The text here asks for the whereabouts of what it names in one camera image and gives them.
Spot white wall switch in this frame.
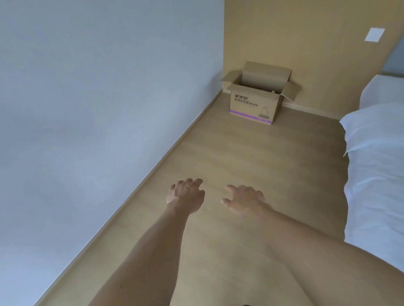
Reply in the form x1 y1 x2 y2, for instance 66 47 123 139
363 26 387 44

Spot person's left forearm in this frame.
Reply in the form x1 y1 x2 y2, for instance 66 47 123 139
67 206 200 306

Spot brown cardboard box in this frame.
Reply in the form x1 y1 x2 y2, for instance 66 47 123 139
219 56 305 130

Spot person's left hand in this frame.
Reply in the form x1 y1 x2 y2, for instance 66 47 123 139
163 177 208 218

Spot person's right forearm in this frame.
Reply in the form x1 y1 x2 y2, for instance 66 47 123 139
257 195 404 306

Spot white bed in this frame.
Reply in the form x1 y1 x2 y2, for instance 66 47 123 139
328 71 404 287

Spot person's right hand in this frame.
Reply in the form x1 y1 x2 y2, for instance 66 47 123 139
219 181 273 224

